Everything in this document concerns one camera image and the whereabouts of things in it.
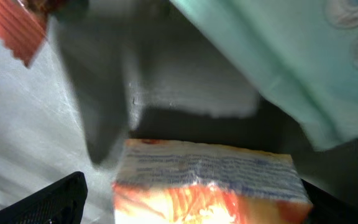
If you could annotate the orange tissue pack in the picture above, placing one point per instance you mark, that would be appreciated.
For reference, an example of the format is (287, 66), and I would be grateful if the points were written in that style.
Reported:
(163, 181)

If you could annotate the red Top chocolate bar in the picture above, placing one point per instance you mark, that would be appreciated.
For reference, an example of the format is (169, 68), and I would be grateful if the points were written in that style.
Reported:
(23, 25)

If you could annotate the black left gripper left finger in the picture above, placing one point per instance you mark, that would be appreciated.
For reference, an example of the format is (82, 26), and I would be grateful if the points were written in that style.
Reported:
(61, 202)

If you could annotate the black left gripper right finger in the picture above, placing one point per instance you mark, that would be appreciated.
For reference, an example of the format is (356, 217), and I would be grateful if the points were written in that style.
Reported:
(327, 209)

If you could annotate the teal wet wipes pack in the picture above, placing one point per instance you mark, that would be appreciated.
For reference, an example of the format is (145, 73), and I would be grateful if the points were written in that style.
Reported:
(302, 55)

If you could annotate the grey plastic mesh basket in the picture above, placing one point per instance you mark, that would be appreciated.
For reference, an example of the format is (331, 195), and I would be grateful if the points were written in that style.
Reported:
(112, 70)

